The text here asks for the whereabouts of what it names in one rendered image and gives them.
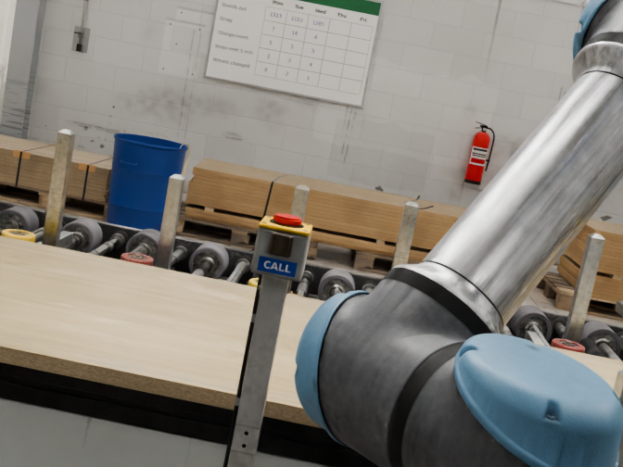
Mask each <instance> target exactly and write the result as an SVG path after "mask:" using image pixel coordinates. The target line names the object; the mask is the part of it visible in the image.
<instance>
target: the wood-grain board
mask: <svg viewBox="0 0 623 467"><path fill-rule="evenodd" d="M256 290H257V287H253V286H249V285H244V284H236V283H231V282H226V281H222V280H217V279H212V278H208V277H203V276H198V275H194V274H189V273H184V272H179V271H171V270H166V269H162V268H157V267H152V266H147V265H143V264H138V263H134V262H130V261H125V260H120V259H112V258H107V257H102V256H98V255H93V254H88V253H83V252H79V251H74V250H69V249H65V248H60V247H55V246H47V245H42V244H37V243H33V242H28V241H23V240H19V239H15V238H10V237H5V236H1V235H0V362H3V363H7V364H12V365H17V366H21V367H25V368H30V369H35V370H39V371H44V372H52V373H57V374H61V375H66V376H70V377H75V378H80V379H84V380H89V381H93V382H98V383H102V384H107V385H115V386H120V387H124V388H129V389H133V390H138V391H143V392H147V393H152V394H157V395H161V396H165V397H170V398H179V399H183V400H188V401H192V402H196V403H201V404H206V405H211V406H215V407H220V408H224V409H228V410H234V408H235V399H236V394H237V388H238V384H239V379H240V373H241V369H242V364H243V358H244V354H245V349H246V344H247V339H248V330H249V325H250V320H251V315H252V310H253V305H254V300H255V296H256ZM323 303H325V301H322V300H318V299H313V298H308V297H300V296H295V295H290V294H286V303H285V307H284V313H283V318H282V322H281V327H280V333H279V337H278V342H277V347H276V351H275V357H274V362H273V370H272V375H271V381H270V385H269V390H268V395H267V399H266V405H265V410H264V414H263V416H264V417H269V418H274V419H278V420H283V421H288V422H292V423H300V424H305V425H309V426H314V427H319V428H322V427H321V426H320V425H318V424H317V423H316V422H314V421H313V420H312V419H311V418H310V417H309V416H308V414H307V413H306V412H305V410H304V409H303V408H302V406H301V404H300V402H299V398H298V394H297V390H296V386H295V377H294V375H295V371H296V369H297V364H296V362H295V357H296V353H297V348H298V345H299V340H300V338H301V335H302V333H303V331H304V328H305V326H306V325H307V323H308V321H309V320H310V318H311V316H312V315H313V313H314V312H315V311H316V310H318V308H319V307H320V306H321V305H322V304H323ZM550 348H553V349H555V350H557V351H559V352H562V353H564V354H566V355H567V356H569V357H571V358H573V359H575V360H577V361H579V362H581V363H582V364H584V365H585V366H587V367H589V368H590V369H591V370H593V371H594V372H596V373H597V374H599V375H600V376H601V377H602V378H603V379H604V380H605V381H606V382H607V383H608V384H609V385H610V386H611V387H612V388H613V389H614V385H615V381H616V378H617V372H618V371H621V370H623V361H621V360H612V359H608V358H603V357H598V356H594V355H590V354H585V353H580V352H576V351H571V350H566V349H561V348H557V347H550Z"/></svg>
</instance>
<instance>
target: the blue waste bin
mask: <svg viewBox="0 0 623 467"><path fill-rule="evenodd" d="M114 138H115V140H114V150H113V159H112V169H111V178H110V187H109V197H108V215H107V222H108V223H113V224H118V225H121V226H126V227H131V228H135V229H140V230H144V229H154V230H157V231H159V232H160V229H161V224H162V218H163V212H164V207H165V201H166V195H167V190H168V184H169V179H170V177H171V176H172V175H173V174H175V173H176V174H181V173H182V168H183V165H184V170H183V176H184V175H185V170H186V166H187V163H188V160H189V158H190V146H189V145H188V147H187V144H180V143H177V142H174V141H170V140H165V139H160V138H156V137H151V136H145V135H139V134H130V133H115V134H114ZM187 149H188V157H187V159H186V162H185V164H184V157H185V153H186V150H187ZM181 175H182V174H181Z"/></svg>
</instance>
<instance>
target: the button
mask: <svg viewBox="0 0 623 467"><path fill-rule="evenodd" d="M273 219H274V221H275V222H278V223H281V224H284V225H289V226H300V225H301V224H302V220H301V219H300V217H298V216H295V215H291V214H285V213H276V214H274V215H273Z"/></svg>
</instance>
